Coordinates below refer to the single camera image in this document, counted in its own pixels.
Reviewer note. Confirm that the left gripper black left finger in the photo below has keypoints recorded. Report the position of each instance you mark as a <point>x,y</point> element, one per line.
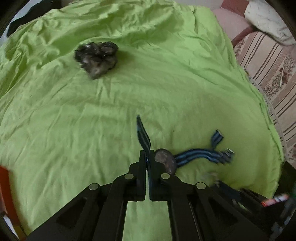
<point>129,187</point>

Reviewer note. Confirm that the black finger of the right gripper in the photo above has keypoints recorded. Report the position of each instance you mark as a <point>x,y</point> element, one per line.
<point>243,197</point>

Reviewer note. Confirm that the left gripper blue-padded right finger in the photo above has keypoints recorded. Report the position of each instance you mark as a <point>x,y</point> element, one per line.
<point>177,194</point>

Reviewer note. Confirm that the blue striped strap watch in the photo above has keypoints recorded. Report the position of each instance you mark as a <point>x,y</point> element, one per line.
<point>172,162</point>

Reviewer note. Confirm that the green bed sheet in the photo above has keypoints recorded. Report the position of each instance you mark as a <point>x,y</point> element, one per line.
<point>176,69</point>

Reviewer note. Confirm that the red tray white inside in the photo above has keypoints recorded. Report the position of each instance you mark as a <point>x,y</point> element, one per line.
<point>9,218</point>

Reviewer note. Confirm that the striped floral bedding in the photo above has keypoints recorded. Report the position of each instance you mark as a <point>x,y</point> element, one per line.
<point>271,68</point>

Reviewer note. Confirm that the dark grey scrunchie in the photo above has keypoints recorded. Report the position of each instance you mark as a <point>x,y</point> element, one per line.
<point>96,58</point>

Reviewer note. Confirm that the white patterned pillow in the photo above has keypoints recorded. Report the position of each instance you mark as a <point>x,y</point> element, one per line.
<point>266,19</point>

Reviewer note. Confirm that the pink pillow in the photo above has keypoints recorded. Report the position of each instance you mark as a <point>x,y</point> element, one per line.
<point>231,18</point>

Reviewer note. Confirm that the black cloth on bed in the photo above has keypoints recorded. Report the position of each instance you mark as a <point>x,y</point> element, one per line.
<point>37,10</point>

